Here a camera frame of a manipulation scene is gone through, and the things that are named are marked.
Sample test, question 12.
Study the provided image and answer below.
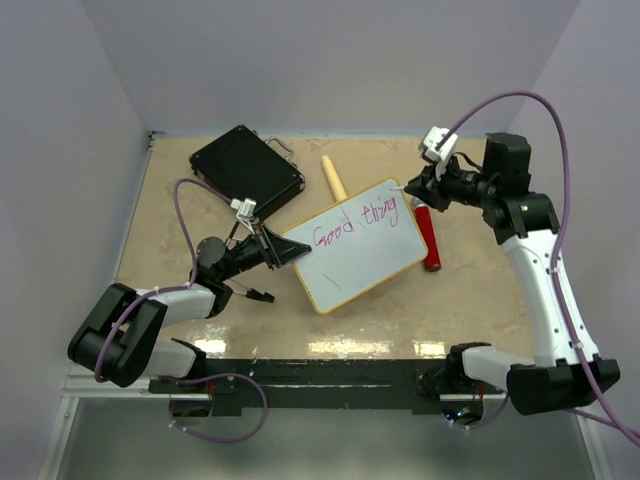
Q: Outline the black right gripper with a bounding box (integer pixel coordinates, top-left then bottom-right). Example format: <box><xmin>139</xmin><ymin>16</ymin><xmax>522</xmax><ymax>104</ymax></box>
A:
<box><xmin>406</xmin><ymin>150</ymin><xmax>496</xmax><ymax>213</ymax></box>

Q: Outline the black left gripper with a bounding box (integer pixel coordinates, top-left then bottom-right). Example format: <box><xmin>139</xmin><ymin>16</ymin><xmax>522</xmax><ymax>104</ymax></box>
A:
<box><xmin>218</xmin><ymin>222</ymin><xmax>310</xmax><ymax>282</ymax></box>

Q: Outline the yellow framed whiteboard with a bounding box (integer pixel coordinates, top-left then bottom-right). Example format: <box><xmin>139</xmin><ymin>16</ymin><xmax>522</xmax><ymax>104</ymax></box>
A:
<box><xmin>282</xmin><ymin>177</ymin><xmax>428</xmax><ymax>314</ymax></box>

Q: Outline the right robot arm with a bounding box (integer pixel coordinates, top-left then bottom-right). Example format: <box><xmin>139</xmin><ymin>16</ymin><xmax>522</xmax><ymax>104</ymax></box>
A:
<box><xmin>404</xmin><ymin>127</ymin><xmax>620</xmax><ymax>415</ymax></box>

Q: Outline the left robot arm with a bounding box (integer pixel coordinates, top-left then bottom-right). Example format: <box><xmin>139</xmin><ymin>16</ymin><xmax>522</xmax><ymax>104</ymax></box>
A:
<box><xmin>67</xmin><ymin>224</ymin><xmax>312</xmax><ymax>392</ymax></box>

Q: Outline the whiteboard metal stand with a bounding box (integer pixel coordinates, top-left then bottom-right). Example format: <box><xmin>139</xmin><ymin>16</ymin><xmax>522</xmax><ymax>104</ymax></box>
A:
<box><xmin>228</xmin><ymin>279</ymin><xmax>275</xmax><ymax>303</ymax></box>

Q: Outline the red glitter toy microphone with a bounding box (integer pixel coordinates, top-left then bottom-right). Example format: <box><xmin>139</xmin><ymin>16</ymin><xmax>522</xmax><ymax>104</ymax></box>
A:
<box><xmin>411</xmin><ymin>197</ymin><xmax>442</xmax><ymax>272</ymax></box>

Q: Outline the black hard case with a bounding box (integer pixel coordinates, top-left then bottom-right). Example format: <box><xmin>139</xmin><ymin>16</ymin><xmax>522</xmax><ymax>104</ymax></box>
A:
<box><xmin>189</xmin><ymin>125</ymin><xmax>306</xmax><ymax>220</ymax></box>

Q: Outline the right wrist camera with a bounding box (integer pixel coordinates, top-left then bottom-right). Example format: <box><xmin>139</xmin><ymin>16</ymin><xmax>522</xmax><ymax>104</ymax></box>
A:
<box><xmin>419</xmin><ymin>127</ymin><xmax>458</xmax><ymax>180</ymax></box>

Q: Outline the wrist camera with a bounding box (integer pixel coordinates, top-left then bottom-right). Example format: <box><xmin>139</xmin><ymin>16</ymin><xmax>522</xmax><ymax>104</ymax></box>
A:
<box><xmin>230</xmin><ymin>198</ymin><xmax>257</xmax><ymax>225</ymax></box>
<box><xmin>419</xmin><ymin>127</ymin><xmax>458</xmax><ymax>180</ymax></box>

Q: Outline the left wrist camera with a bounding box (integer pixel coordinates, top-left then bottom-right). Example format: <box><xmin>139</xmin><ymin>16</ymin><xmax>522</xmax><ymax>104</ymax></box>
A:
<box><xmin>230</xmin><ymin>198</ymin><xmax>257</xmax><ymax>225</ymax></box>

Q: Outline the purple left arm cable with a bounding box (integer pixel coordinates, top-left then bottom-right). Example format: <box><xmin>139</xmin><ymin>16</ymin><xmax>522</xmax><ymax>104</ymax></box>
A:
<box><xmin>92</xmin><ymin>179</ymin><xmax>269</xmax><ymax>444</ymax></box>

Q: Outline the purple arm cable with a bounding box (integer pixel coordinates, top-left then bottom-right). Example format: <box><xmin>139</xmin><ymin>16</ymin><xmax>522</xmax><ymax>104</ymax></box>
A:
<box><xmin>92</xmin><ymin>179</ymin><xmax>269</xmax><ymax>444</ymax></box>
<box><xmin>437</xmin><ymin>90</ymin><xmax>640</xmax><ymax>446</ymax></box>

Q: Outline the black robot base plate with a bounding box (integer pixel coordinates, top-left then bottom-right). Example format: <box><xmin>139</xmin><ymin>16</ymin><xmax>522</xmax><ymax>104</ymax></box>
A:
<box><xmin>149</xmin><ymin>359</ymin><xmax>499</xmax><ymax>417</ymax></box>

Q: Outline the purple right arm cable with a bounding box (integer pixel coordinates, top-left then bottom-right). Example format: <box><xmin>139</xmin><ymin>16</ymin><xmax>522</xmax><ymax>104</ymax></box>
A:
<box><xmin>437</xmin><ymin>90</ymin><xmax>640</xmax><ymax>446</ymax></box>

